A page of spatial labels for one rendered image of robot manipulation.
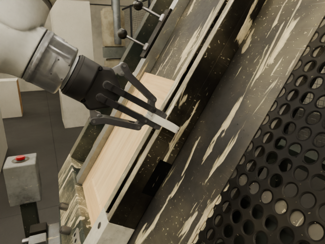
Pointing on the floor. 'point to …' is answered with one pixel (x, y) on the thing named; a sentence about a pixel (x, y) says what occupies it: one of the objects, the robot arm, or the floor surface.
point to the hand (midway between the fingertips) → (162, 121)
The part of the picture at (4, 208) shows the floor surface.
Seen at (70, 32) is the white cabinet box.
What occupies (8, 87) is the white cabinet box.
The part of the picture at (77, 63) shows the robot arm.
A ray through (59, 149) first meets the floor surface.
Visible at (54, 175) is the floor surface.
